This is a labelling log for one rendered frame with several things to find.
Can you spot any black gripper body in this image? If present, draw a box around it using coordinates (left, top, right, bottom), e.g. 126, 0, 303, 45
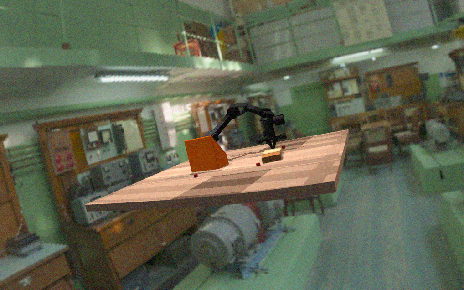
256, 127, 287, 144

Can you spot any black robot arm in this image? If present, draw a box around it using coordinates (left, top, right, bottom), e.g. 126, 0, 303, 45
202, 103, 285, 142

